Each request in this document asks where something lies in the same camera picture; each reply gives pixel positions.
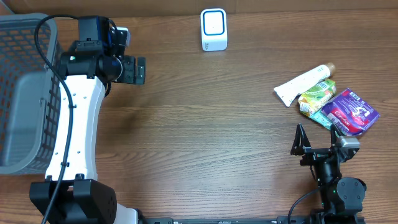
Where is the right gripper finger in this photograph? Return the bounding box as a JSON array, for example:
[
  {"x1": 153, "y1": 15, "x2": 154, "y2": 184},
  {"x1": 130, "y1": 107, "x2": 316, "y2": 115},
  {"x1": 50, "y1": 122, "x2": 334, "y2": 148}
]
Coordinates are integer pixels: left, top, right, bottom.
[
  {"x1": 290, "y1": 123, "x2": 311, "y2": 156},
  {"x1": 330, "y1": 124, "x2": 342, "y2": 146}
]

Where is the teal package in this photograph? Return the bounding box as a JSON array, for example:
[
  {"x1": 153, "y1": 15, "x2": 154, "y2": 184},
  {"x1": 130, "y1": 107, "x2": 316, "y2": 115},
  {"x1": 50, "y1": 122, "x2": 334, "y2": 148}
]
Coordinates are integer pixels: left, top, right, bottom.
[{"x1": 309, "y1": 111, "x2": 332, "y2": 130}]

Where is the purple snack package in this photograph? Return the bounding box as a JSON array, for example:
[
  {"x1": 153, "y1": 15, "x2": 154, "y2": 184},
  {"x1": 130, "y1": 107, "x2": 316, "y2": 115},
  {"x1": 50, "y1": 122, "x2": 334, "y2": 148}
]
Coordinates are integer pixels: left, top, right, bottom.
[{"x1": 321, "y1": 88, "x2": 380, "y2": 136}]

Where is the green yellow snack pouch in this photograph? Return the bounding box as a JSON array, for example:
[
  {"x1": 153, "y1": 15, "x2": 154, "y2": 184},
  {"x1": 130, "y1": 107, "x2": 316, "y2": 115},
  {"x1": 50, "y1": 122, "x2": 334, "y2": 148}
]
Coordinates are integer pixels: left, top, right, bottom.
[{"x1": 298, "y1": 78, "x2": 336, "y2": 117}]

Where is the white tube with gold cap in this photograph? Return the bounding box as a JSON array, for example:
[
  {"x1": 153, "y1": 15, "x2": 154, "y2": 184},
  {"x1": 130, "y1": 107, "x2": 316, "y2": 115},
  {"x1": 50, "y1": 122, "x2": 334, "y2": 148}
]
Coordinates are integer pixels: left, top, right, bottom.
[{"x1": 274, "y1": 62, "x2": 336, "y2": 107}]

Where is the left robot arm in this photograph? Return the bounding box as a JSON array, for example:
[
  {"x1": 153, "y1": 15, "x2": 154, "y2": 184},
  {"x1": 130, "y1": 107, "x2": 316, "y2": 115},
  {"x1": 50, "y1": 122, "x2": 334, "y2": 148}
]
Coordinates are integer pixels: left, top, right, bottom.
[{"x1": 29, "y1": 16, "x2": 146, "y2": 224}]

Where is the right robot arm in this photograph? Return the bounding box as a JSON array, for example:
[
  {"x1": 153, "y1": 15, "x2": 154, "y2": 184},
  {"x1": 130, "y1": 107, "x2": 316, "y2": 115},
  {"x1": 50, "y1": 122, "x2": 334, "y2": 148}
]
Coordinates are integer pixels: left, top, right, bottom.
[{"x1": 287, "y1": 124, "x2": 367, "y2": 223}]

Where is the grey plastic basket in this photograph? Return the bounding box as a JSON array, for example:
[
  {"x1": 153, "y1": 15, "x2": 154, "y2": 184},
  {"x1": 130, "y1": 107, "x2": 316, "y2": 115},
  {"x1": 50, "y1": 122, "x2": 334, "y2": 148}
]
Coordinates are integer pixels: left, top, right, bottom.
[{"x1": 1, "y1": 13, "x2": 60, "y2": 175}]

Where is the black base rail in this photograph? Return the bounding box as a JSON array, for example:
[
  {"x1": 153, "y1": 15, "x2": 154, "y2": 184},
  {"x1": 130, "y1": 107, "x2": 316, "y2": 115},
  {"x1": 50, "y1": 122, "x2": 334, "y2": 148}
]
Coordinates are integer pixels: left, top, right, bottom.
[{"x1": 136, "y1": 215, "x2": 365, "y2": 224}]

